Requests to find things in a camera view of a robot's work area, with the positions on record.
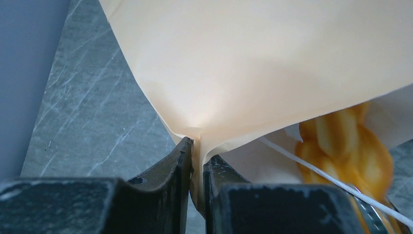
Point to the braided orange fake bread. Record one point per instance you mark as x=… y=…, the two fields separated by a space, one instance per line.
x=340 y=144

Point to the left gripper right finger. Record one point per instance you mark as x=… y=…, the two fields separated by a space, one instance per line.
x=234 y=205

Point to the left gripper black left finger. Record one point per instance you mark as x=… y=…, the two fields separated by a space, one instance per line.
x=153 y=202

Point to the brown paper bag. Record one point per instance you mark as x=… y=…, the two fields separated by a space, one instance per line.
x=227 y=72

